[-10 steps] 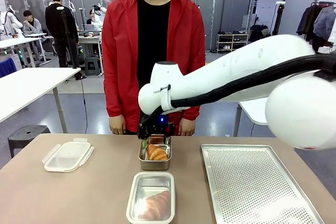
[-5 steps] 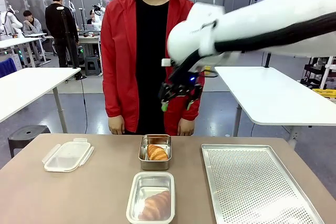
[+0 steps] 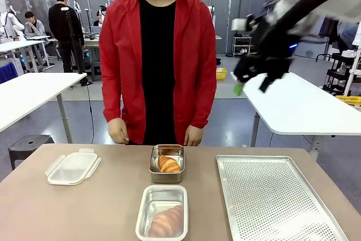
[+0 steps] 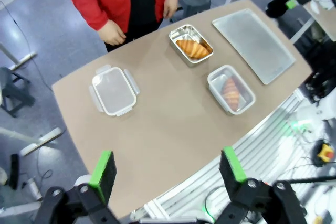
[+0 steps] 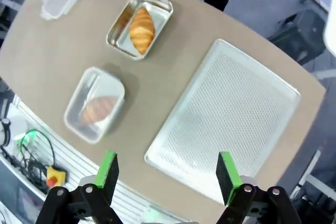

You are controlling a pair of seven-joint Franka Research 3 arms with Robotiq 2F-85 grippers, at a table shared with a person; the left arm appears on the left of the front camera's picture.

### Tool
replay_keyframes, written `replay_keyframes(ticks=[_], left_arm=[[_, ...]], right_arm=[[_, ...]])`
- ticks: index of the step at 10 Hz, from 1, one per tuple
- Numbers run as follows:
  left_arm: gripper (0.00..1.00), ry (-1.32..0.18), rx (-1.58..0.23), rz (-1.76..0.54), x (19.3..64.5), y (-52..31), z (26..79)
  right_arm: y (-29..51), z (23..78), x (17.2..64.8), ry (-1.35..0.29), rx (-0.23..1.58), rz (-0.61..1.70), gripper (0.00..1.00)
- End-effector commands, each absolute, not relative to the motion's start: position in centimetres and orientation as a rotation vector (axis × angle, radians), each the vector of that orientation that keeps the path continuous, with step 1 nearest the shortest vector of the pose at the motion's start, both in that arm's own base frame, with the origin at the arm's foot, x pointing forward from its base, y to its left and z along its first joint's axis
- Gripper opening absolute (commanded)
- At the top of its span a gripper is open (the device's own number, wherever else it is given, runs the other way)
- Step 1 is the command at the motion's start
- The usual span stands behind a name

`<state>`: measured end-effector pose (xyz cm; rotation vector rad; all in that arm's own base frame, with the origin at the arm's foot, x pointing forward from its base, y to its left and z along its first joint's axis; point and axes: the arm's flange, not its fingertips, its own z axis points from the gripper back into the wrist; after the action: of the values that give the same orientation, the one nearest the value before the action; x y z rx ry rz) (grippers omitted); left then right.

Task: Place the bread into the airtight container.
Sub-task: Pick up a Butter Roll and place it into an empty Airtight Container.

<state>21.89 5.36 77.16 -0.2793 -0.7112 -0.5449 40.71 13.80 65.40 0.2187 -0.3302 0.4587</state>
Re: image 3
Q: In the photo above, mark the white shoe rack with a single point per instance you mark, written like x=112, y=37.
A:
x=242, y=44

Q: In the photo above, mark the standing man in black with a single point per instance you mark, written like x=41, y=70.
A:
x=66, y=26

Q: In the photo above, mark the seated man in grey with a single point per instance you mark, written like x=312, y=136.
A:
x=34, y=26

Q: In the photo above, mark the person in red jacket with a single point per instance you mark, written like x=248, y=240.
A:
x=158, y=69

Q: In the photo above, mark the person's left hand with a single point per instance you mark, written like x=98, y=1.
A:
x=194, y=136

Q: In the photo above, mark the person's right hand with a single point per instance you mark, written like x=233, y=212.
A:
x=118, y=132

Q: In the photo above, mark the grey plastic stool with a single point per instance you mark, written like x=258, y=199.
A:
x=96, y=71

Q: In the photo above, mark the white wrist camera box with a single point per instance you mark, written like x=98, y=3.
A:
x=239, y=24

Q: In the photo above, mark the person's left forearm red sleeve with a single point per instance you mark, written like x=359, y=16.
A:
x=203, y=102

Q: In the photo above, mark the blue fabric chair back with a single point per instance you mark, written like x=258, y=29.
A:
x=8, y=73

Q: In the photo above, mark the perforated metal baking tray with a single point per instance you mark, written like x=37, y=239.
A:
x=276, y=204

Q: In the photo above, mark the white background desk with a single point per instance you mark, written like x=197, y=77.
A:
x=19, y=46

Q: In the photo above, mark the white table with grey leg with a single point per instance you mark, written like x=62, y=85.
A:
x=31, y=91

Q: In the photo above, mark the black utility cart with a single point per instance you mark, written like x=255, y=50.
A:
x=339, y=71

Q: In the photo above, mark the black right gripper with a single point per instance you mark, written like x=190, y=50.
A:
x=262, y=64

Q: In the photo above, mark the yellow plastic crate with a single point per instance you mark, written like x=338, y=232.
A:
x=220, y=73
x=349, y=100

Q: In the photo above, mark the golden brown croissant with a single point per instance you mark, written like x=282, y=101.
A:
x=168, y=164
x=167, y=221

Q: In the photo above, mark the black plastic stool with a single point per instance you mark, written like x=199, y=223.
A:
x=26, y=145

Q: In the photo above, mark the clear plastic snap-lock lid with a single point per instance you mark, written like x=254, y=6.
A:
x=73, y=169
x=165, y=188

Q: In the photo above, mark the black camera tripod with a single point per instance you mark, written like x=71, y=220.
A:
x=74, y=46

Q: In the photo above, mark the person's right forearm red sleeve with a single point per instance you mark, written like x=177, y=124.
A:
x=112, y=97

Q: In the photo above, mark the white table with rounded corner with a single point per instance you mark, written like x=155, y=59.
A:
x=299, y=111

